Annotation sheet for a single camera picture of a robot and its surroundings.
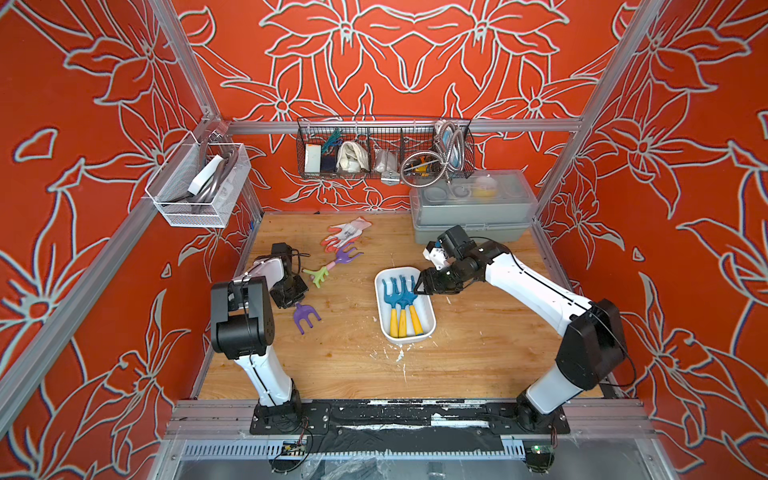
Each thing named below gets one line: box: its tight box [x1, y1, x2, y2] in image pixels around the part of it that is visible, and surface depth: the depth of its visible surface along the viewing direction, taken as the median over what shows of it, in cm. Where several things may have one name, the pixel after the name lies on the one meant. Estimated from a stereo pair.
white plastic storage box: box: [375, 266, 437, 345], surface depth 93 cm
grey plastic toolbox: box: [410, 170, 539, 244], surface depth 105 cm
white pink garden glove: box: [320, 217, 373, 252], surface depth 116 cm
